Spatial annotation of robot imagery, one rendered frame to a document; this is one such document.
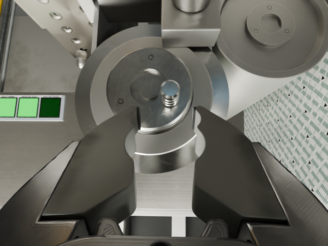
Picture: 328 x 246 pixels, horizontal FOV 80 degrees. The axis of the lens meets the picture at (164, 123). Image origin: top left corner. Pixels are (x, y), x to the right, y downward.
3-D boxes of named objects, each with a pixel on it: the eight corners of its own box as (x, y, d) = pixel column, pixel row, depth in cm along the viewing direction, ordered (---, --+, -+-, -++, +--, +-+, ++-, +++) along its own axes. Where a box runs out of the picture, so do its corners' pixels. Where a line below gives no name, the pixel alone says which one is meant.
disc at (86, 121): (226, 23, 20) (233, 174, 17) (224, 26, 20) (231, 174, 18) (80, 24, 20) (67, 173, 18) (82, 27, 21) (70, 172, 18)
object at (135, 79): (137, 31, 18) (209, 73, 17) (140, 44, 20) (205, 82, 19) (88, 100, 17) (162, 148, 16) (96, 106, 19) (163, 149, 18)
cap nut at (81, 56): (86, 50, 53) (85, 65, 52) (91, 56, 57) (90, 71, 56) (72, 50, 53) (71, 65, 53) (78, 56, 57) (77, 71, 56)
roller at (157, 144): (211, 35, 19) (215, 155, 17) (187, 103, 45) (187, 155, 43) (93, 36, 19) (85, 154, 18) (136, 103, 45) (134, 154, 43)
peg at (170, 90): (167, 75, 14) (184, 85, 14) (167, 88, 17) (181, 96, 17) (156, 91, 14) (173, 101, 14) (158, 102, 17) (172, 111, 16)
